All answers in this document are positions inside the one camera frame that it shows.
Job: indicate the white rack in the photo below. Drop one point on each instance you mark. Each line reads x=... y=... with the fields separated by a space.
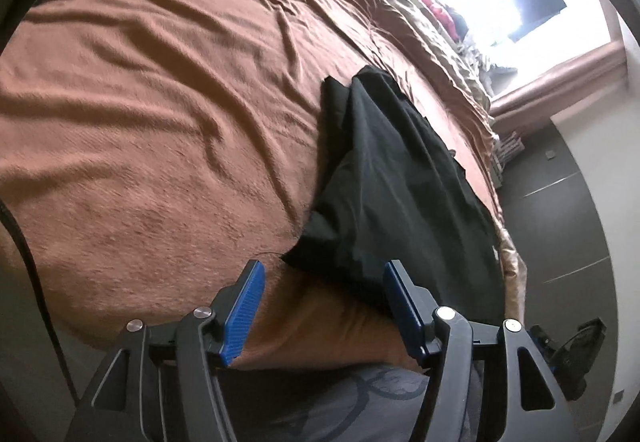
x=507 y=149

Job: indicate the person's grey patterned pants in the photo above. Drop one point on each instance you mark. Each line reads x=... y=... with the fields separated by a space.
x=325 y=407

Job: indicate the black button-up shirt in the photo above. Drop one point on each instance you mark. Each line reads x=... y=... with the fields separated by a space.
x=400 y=182

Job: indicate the brown bed blanket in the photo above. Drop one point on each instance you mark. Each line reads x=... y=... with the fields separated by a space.
x=150 y=122

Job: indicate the pink plush toy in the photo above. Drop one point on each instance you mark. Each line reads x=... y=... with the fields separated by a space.
x=437 y=12

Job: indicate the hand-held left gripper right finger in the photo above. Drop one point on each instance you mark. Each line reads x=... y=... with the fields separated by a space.
x=400 y=312

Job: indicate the pink curtain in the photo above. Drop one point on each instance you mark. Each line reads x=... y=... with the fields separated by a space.
x=550 y=82

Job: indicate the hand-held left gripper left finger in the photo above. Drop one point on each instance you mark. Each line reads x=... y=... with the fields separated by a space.
x=245 y=307

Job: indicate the beige duvet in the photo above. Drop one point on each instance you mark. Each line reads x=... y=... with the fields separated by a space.
x=425 y=47

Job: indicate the pile of clothes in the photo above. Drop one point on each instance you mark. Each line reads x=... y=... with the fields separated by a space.
x=480 y=57

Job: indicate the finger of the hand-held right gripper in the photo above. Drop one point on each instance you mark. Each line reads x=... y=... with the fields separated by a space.
x=540 y=337
x=575 y=362

